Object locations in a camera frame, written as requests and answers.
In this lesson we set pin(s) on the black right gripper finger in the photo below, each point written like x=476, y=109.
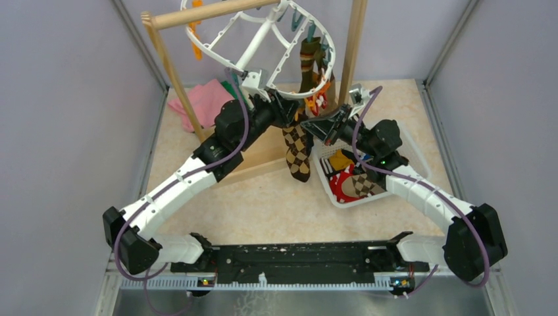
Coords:
x=320, y=129
x=339, y=115

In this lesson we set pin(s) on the white round clip hanger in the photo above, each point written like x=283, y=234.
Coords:
x=303, y=24

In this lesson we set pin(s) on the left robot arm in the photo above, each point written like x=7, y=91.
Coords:
x=131, y=232

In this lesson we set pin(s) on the brown argyle sock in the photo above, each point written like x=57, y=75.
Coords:
x=299, y=145

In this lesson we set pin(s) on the green cloth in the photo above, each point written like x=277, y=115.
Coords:
x=230, y=90

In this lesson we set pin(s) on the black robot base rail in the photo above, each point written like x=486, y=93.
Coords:
x=354, y=265

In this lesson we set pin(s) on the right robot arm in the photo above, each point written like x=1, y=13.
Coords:
x=473, y=239

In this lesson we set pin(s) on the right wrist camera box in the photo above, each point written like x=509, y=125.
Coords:
x=359, y=96

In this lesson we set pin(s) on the navy white red hanging sock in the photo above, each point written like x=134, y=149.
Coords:
x=316, y=103

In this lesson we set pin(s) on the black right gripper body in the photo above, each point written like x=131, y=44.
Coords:
x=346, y=130

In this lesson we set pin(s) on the white plastic laundry basket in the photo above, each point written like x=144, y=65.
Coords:
x=409, y=149

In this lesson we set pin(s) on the pink cloth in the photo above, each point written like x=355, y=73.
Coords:
x=206, y=101

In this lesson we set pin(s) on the yellow sock in basket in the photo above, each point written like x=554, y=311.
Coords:
x=339, y=161

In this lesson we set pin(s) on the olive striped hanging sock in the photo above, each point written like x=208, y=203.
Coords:
x=310, y=54

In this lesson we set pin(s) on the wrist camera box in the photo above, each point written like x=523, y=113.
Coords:
x=359, y=96
x=254, y=83

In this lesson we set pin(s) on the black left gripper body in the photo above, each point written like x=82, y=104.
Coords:
x=271, y=112

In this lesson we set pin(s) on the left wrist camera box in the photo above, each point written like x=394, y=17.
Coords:
x=254, y=83

